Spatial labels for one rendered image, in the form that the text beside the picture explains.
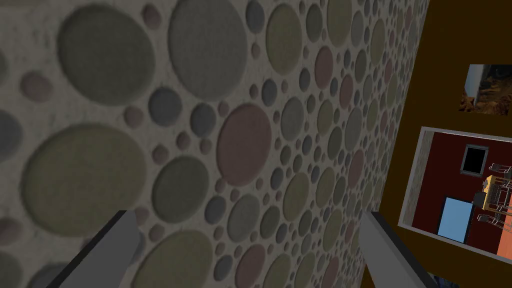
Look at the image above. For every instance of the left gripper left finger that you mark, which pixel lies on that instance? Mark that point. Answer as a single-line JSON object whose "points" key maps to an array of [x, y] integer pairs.
{"points": [[104, 256]]}

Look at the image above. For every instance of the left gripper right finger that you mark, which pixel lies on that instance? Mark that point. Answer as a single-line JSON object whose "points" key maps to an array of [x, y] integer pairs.
{"points": [[386, 256]]}

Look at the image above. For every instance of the light blue panel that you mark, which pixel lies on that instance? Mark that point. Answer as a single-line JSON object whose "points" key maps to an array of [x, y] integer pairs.
{"points": [[455, 220]]}

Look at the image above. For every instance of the grey framed doorway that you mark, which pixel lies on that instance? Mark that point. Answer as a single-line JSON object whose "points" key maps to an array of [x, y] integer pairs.
{"points": [[424, 180]]}

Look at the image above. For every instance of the yellow table with chairs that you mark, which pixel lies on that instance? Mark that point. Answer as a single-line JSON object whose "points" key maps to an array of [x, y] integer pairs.
{"points": [[496, 196]]}

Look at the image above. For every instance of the black framed window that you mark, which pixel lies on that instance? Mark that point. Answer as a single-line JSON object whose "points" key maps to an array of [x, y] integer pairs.
{"points": [[474, 160]]}

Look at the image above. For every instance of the brown landscape wall picture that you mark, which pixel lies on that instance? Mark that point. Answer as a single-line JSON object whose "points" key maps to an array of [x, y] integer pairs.
{"points": [[488, 90]]}

